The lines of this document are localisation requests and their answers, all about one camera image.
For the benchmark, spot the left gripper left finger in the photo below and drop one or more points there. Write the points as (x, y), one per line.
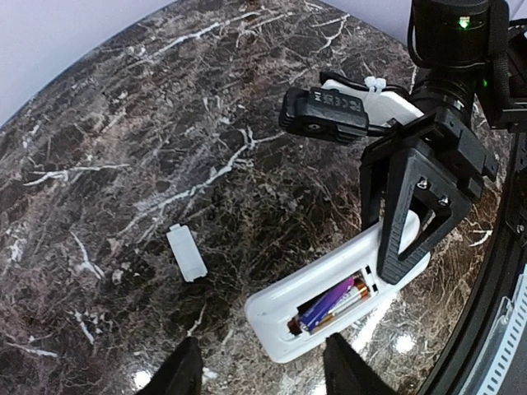
(181, 373)

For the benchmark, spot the white slotted cable duct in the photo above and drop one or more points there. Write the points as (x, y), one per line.
(501, 368)

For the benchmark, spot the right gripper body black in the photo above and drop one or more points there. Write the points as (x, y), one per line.
(444, 129)

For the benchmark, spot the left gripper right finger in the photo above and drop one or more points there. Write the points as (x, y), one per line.
(346, 373)

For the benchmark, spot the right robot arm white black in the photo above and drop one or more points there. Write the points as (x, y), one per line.
(478, 39)

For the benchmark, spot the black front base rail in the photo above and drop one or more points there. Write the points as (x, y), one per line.
(504, 262)

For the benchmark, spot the white battery cover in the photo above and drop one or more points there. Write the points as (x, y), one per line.
(186, 253)

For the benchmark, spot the purple AAA battery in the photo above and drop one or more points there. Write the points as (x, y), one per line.
(321, 307)

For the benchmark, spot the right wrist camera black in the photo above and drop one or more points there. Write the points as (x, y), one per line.
(327, 115)

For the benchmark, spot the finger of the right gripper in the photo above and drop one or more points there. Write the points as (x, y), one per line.
(373, 182)
(423, 204)

